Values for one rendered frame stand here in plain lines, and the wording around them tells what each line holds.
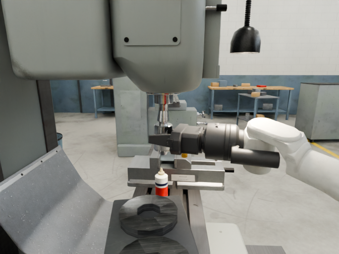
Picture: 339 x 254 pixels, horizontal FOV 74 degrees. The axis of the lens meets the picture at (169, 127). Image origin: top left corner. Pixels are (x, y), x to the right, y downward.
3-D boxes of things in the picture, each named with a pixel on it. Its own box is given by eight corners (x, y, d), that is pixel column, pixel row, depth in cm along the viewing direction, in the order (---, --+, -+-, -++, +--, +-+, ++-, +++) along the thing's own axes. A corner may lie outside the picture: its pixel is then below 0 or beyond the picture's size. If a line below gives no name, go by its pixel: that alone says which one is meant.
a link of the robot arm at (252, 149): (225, 117, 55) (275, 119, 52) (223, 152, 60) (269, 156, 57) (222, 141, 46) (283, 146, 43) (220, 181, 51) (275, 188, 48)
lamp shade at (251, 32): (266, 52, 54) (269, 24, 53) (241, 51, 52) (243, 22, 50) (246, 54, 61) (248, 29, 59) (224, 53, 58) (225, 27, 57)
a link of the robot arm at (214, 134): (181, 115, 61) (226, 118, 58) (180, 148, 64) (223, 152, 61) (169, 126, 50) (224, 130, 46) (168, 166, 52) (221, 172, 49)
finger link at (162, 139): (149, 132, 56) (173, 134, 54) (149, 144, 56) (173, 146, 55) (147, 134, 54) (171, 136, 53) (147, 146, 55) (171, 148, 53)
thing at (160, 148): (160, 144, 61) (161, 124, 60) (175, 147, 59) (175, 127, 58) (150, 149, 58) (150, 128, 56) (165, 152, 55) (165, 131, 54)
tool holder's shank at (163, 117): (161, 122, 59) (162, 78, 56) (171, 123, 57) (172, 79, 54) (154, 124, 56) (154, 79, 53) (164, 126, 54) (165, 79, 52)
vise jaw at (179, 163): (190, 156, 90) (191, 146, 89) (190, 169, 78) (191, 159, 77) (176, 155, 91) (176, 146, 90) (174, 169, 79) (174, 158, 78)
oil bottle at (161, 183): (168, 195, 75) (168, 165, 72) (167, 202, 71) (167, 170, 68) (156, 195, 75) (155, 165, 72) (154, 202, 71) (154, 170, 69)
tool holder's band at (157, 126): (161, 124, 60) (161, 121, 60) (175, 127, 58) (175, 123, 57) (150, 128, 56) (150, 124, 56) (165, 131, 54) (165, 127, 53)
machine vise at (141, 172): (219, 172, 92) (221, 146, 89) (225, 191, 78) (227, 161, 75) (135, 169, 95) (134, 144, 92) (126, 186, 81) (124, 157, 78)
